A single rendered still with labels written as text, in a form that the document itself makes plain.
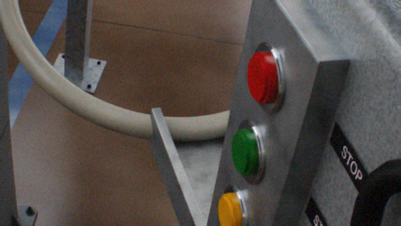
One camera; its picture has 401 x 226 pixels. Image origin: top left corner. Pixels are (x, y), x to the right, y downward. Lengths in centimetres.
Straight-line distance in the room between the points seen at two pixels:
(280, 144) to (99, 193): 197
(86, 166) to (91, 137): 15
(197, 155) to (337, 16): 58
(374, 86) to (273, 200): 10
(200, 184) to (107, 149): 162
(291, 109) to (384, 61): 7
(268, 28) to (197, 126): 54
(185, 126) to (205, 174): 7
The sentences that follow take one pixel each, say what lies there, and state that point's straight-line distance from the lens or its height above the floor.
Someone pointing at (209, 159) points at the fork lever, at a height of 108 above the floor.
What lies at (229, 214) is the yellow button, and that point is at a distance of 43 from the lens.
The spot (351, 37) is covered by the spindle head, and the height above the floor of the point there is 152.
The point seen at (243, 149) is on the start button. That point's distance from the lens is 40.
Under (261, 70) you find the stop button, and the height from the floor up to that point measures 148.
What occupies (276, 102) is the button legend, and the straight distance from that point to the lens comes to 36.
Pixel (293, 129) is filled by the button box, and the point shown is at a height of 147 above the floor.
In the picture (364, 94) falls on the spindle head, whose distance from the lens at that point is 32.
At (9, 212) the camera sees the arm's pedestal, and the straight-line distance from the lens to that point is 210.
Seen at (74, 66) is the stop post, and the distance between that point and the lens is 272.
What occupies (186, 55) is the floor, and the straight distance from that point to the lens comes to 293.
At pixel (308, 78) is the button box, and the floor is 150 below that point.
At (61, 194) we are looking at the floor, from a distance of 232.
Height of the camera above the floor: 169
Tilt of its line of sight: 38 degrees down
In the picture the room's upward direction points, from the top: 11 degrees clockwise
